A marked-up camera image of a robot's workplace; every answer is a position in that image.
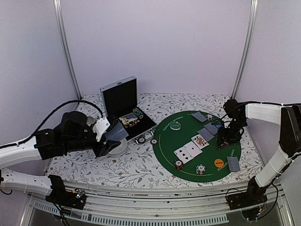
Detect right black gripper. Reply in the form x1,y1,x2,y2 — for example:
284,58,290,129
218,117,246,145

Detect boxed playing card deck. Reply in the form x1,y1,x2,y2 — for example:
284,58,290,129
119,113,138,126

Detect floral tablecloth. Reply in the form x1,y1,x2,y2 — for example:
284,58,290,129
48,93,263,191

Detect dealt blue checkered cards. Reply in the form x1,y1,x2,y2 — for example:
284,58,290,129
227,156,240,172

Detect face-up diamond card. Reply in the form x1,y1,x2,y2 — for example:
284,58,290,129
184,141,202,158

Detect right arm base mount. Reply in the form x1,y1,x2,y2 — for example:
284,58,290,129
225,188,268,221

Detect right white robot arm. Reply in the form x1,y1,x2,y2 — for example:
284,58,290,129
217,99,301,205

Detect orange big blind button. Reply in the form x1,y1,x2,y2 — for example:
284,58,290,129
214,159,224,168

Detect left aluminium frame post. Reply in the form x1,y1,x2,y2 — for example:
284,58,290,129
53,0,82,99

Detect clear acrylic dealer button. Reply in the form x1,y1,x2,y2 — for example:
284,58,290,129
170,121,181,130

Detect black red chip stack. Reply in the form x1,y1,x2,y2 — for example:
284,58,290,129
174,160,184,170

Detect face-up spades card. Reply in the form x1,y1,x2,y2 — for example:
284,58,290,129
174,147,193,164

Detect aluminium frame post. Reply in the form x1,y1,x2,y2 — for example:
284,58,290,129
231,0,259,99
53,0,82,99

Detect black red 100 chip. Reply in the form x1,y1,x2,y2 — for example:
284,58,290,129
151,139,157,145

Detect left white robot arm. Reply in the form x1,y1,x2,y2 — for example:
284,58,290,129
0,111,121,204

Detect right aluminium frame post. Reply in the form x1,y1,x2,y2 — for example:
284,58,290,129
231,0,259,99

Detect red black triangle card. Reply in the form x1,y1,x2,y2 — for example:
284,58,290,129
219,143,229,150

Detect white ceramic bowl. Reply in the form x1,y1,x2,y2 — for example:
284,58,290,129
107,138,127,157

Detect face-up face card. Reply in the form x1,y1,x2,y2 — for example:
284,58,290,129
191,134,209,149

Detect round green poker mat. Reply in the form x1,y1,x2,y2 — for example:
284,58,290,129
153,111,242,183

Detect right poker chip stack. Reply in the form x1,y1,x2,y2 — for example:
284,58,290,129
132,107,144,119

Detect face-down community card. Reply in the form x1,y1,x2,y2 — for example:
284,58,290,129
204,123,218,135
198,128,214,142

